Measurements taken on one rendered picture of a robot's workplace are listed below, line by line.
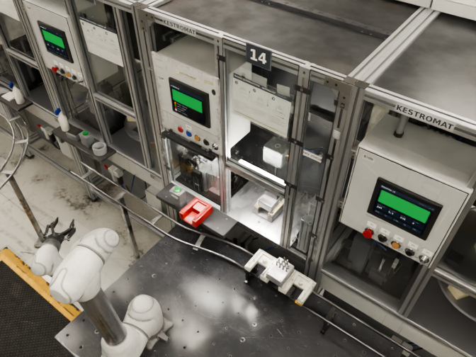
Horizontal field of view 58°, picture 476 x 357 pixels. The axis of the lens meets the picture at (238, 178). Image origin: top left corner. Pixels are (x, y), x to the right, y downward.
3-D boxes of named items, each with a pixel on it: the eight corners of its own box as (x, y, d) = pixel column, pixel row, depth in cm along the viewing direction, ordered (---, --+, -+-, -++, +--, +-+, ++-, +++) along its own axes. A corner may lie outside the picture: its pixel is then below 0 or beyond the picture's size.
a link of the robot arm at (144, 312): (169, 314, 228) (164, 293, 213) (151, 346, 216) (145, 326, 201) (143, 304, 232) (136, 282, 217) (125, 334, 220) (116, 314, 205)
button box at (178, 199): (171, 203, 261) (168, 190, 253) (179, 195, 265) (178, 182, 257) (180, 209, 258) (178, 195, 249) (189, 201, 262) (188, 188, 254)
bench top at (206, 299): (56, 340, 228) (54, 336, 225) (188, 217, 288) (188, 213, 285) (298, 568, 165) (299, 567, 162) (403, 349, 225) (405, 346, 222)
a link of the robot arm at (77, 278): (153, 344, 214) (129, 387, 199) (126, 335, 220) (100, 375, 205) (101, 248, 163) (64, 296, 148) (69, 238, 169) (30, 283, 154)
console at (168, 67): (159, 128, 239) (146, 53, 207) (193, 105, 255) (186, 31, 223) (217, 159, 221) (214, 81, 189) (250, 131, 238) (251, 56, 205)
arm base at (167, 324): (155, 355, 218) (154, 351, 214) (125, 331, 228) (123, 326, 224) (179, 329, 229) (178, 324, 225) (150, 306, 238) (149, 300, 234)
